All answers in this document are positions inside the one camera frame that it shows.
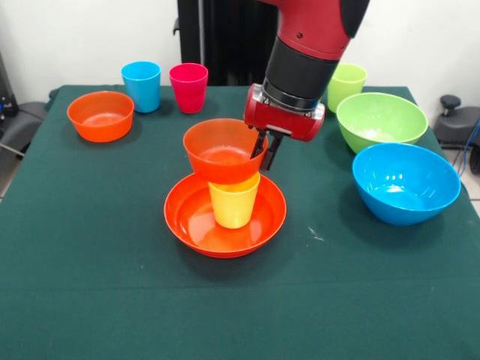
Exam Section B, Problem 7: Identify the dark green tablecloth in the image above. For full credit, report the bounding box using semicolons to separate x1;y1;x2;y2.
0;85;480;360

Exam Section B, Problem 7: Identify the blue bowl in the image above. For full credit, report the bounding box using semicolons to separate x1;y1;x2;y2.
351;142;462;227

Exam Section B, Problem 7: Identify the pink cup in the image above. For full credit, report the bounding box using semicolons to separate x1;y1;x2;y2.
169;63;209;115

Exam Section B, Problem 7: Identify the yellow cup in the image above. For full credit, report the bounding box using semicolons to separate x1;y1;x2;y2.
208;172;262;230

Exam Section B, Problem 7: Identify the black equipment box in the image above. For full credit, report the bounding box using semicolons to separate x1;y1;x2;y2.
0;52;20;121

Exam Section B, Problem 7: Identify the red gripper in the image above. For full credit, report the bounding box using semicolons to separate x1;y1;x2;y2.
243;82;326;173

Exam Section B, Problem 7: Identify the large orange bowl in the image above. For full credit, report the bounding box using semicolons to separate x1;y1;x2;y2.
163;172;288;259

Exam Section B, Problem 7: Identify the blue cup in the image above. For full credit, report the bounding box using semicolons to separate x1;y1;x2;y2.
120;61;162;114

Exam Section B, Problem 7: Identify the small orange bowl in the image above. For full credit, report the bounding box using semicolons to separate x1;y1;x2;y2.
67;91;135;143
182;118;270;185

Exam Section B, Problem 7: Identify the lime green cup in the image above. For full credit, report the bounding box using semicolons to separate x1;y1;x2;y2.
327;62;368;114

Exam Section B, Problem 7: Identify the blue cable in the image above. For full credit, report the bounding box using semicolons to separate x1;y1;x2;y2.
461;119;480;177

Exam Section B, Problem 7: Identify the grey stand base with knob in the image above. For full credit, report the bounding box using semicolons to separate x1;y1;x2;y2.
434;94;480;151

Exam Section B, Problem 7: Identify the lime green bowl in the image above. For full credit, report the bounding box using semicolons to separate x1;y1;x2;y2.
335;91;429;155

